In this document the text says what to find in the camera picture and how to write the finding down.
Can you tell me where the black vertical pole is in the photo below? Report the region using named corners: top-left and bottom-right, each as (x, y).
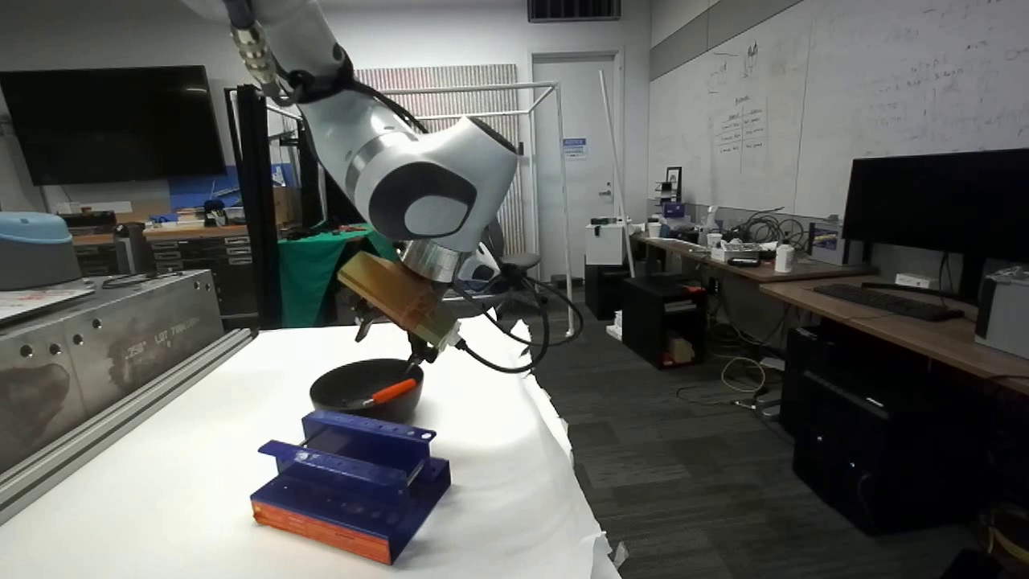
top-left (220, 80), bottom-right (287, 324)

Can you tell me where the orange handled metal tool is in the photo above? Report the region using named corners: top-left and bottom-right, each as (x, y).
top-left (336, 372), bottom-right (424, 414)

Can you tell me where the large black floor box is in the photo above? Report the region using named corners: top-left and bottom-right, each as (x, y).
top-left (621, 273), bottom-right (710, 372)

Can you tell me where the white table cover sheet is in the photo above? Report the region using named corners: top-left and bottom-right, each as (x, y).
top-left (0, 310), bottom-right (624, 579)

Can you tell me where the brown wooden desk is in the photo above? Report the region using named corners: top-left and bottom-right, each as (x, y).
top-left (757, 273), bottom-right (1029, 403)

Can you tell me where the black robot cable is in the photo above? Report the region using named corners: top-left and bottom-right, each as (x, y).
top-left (448, 270), bottom-right (587, 378)

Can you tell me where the grey office chair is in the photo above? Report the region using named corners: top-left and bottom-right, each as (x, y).
top-left (479, 220), bottom-right (547, 299)

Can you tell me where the cluttered long workbench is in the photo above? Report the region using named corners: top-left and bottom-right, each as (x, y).
top-left (630, 220), bottom-right (874, 290)

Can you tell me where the white box on desk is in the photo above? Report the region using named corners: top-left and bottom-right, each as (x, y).
top-left (974, 268), bottom-right (1029, 363)

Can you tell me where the black keyboard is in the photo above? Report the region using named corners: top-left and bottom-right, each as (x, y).
top-left (813, 279), bottom-right (967, 324)

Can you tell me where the white door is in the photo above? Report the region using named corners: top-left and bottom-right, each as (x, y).
top-left (530, 51), bottom-right (626, 284)

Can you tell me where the black stand instrument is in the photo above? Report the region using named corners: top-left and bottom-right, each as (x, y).
top-left (654, 165), bottom-right (692, 225)

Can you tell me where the black wall television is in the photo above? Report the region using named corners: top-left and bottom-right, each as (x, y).
top-left (0, 63), bottom-right (229, 190)

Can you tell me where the yellow taped gripper body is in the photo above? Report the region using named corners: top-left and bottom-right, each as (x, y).
top-left (335, 250), bottom-right (467, 353)

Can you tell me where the blue grey plastic cover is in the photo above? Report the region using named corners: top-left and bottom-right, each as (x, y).
top-left (0, 210), bottom-right (82, 290)

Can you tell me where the small black floor box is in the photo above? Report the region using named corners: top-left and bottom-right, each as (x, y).
top-left (582, 261), bottom-right (634, 320)

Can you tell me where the black computer monitor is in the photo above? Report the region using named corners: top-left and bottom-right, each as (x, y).
top-left (841, 145), bottom-right (1029, 299)

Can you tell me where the blue rack with orange base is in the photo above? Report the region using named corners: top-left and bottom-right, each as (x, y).
top-left (248, 409), bottom-right (452, 568)

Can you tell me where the black under-desk cabinet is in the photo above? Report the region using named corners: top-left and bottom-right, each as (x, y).
top-left (787, 320), bottom-right (1029, 540)

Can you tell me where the black bowl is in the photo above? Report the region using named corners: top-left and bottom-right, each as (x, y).
top-left (306, 357), bottom-right (428, 424)

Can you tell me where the grey metal machine base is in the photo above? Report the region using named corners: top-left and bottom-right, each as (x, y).
top-left (0, 268), bottom-right (256, 525)

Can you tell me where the green cloth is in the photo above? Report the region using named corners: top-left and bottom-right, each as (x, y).
top-left (274, 222), bottom-right (397, 327)

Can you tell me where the wooden background table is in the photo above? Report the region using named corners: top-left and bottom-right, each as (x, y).
top-left (69, 215), bottom-right (242, 250)

